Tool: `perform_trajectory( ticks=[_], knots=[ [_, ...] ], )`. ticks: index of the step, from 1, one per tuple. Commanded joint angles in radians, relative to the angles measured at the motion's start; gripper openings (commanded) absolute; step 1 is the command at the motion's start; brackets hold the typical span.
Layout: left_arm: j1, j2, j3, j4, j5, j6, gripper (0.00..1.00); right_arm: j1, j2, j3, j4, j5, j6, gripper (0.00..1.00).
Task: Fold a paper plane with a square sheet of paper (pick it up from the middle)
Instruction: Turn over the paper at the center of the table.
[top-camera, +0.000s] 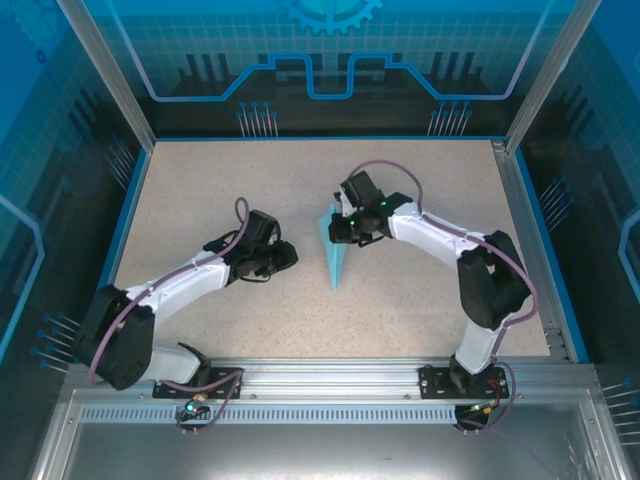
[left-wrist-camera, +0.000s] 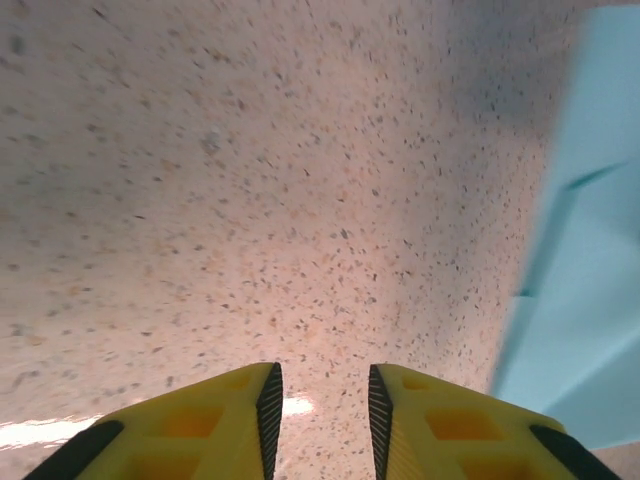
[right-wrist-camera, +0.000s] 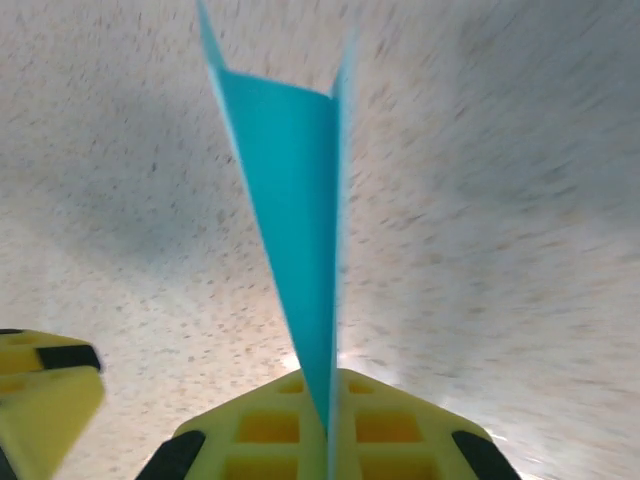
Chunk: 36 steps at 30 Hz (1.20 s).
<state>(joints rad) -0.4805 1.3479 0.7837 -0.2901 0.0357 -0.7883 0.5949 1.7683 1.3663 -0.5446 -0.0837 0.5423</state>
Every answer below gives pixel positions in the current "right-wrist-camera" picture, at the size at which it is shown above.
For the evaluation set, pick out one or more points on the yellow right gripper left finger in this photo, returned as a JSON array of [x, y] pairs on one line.
[[265, 430]]

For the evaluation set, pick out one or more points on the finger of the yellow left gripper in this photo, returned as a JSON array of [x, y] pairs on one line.
[[45, 415], [25, 355]]

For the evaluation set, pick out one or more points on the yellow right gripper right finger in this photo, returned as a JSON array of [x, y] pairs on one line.
[[390, 430]]

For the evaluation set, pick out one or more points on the light blue paper sheet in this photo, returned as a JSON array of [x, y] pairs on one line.
[[290, 175]]

